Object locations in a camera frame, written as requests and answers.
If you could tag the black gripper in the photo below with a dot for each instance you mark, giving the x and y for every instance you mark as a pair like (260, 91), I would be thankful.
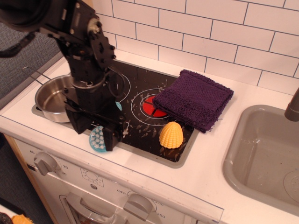
(87, 102)

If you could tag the teal brush with white bristles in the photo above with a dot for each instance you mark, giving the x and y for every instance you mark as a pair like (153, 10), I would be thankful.
(96, 139)

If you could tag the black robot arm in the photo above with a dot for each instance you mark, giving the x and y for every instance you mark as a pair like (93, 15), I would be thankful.
(78, 32)

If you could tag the stainless steel pot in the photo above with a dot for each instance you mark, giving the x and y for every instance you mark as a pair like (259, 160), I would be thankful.
(50, 98)

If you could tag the black toy stovetop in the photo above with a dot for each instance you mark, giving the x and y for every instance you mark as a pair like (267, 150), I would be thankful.
(144, 122)

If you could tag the grey timer knob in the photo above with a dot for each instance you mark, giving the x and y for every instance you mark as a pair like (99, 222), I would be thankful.
(45, 163)

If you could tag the yellow plastic corn piece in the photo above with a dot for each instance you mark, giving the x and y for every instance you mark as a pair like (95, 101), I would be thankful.
(171, 136)

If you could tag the grey oven knob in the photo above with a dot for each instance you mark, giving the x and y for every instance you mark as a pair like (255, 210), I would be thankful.
(138, 206)

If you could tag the purple folded towel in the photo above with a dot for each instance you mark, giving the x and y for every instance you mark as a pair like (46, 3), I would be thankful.
(194, 99)

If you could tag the orange object bottom left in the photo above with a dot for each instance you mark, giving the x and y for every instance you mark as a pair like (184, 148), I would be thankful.
(21, 219)

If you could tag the wooden side panel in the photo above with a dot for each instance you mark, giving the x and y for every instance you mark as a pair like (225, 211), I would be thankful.
(89, 3)

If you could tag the grey sink basin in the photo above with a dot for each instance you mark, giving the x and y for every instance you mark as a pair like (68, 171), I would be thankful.
(262, 161)

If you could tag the grey faucet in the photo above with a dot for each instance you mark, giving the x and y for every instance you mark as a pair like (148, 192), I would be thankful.
(292, 110)

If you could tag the grey oven door handle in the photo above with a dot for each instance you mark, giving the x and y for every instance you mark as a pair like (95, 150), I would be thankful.
(84, 214)

